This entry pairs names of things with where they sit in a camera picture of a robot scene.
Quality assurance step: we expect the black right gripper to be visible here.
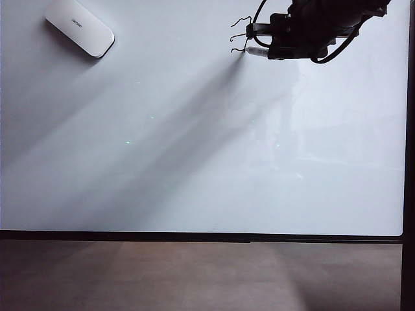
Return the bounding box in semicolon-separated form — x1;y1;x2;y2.
245;12;357;61

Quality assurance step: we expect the white marker pen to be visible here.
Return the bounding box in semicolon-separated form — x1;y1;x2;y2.
244;46;270;59

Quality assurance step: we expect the white glass whiteboard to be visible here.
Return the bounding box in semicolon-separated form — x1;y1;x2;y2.
0;0;410;236

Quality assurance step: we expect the white whiteboard eraser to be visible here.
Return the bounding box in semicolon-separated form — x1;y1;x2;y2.
44;0;115;59

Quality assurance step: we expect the thin black cable loop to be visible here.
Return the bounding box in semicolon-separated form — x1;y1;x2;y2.
254;0;272;46

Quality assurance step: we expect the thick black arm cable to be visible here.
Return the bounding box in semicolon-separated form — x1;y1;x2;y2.
309;19;361;64

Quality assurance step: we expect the black whiteboard stand frame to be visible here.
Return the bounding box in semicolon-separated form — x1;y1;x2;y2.
0;0;415;311

